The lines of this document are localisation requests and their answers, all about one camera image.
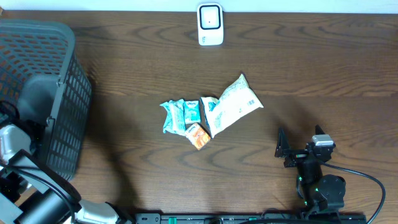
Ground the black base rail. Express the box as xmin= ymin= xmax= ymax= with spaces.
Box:
xmin=134 ymin=211 xmax=367 ymax=224

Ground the large white snack bag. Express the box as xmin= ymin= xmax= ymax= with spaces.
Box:
xmin=200 ymin=73 xmax=264 ymax=138

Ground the white barcode scanner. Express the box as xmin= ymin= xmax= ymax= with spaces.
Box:
xmin=197 ymin=3 xmax=224 ymax=46

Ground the orange small snack pack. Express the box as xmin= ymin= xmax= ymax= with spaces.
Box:
xmin=185 ymin=123 xmax=211 ymax=151

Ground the teal white tissue pack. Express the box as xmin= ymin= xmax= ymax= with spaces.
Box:
xmin=160 ymin=99 xmax=186 ymax=136

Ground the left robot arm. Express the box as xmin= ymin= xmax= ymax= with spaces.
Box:
xmin=1 ymin=100 xmax=135 ymax=224

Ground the grey plastic shopping basket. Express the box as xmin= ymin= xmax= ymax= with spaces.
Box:
xmin=1 ymin=19 xmax=92 ymax=180

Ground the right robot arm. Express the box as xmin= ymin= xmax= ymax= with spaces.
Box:
xmin=274 ymin=125 xmax=346 ymax=220

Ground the small teal tissue pack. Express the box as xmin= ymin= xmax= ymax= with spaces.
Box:
xmin=183 ymin=101 xmax=201 ymax=124

